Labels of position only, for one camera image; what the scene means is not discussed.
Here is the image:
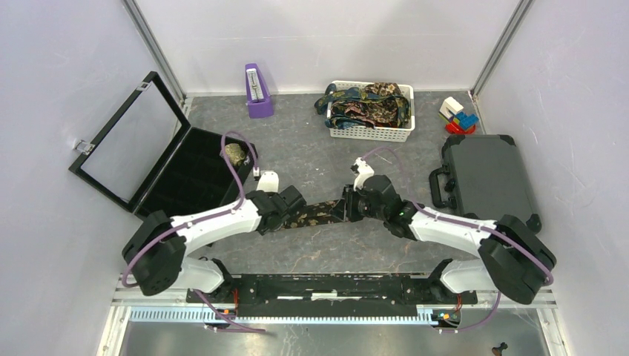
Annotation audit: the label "rolled gold tie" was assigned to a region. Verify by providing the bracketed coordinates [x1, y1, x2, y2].
[223, 143, 247, 167]

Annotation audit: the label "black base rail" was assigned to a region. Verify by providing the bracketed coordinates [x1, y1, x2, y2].
[205, 273, 478, 317]

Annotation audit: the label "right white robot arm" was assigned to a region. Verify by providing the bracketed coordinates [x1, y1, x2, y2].
[343, 175, 556, 305]

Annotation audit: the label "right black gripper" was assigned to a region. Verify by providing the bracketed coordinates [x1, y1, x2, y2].
[329, 182, 387, 222]

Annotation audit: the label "dark grey hard case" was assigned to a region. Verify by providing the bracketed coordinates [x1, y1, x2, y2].
[429, 134, 542, 234]

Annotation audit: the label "black gold floral tie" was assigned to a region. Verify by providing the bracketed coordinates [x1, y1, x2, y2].
[280, 199, 346, 230]

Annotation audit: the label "black display box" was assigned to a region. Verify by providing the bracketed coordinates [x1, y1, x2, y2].
[69, 71, 253, 219]

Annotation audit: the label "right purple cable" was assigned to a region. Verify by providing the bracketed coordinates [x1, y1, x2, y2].
[360, 146, 556, 334]

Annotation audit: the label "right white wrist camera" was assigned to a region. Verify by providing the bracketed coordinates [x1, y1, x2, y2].
[350, 157, 375, 191]

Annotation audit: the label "colourful toy blocks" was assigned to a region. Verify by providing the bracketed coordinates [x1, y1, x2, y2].
[438, 96, 478, 135]

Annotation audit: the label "small black knob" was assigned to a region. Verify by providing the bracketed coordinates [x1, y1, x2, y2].
[491, 342, 508, 356]

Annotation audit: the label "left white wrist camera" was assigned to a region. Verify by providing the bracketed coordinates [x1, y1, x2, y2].
[252, 167, 279, 193]

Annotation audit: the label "purple metronome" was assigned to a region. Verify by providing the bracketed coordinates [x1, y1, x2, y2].
[245, 63, 274, 119]

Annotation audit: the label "white perforated basket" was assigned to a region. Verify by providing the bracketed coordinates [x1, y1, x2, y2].
[322, 80, 415, 142]

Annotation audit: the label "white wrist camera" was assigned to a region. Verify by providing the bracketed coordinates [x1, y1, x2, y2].
[252, 167, 279, 193]
[350, 157, 375, 191]

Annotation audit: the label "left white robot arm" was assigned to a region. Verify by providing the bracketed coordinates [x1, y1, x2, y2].
[122, 185, 306, 303]

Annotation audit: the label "pile of patterned ties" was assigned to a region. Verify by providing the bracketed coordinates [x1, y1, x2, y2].
[314, 82, 411, 130]

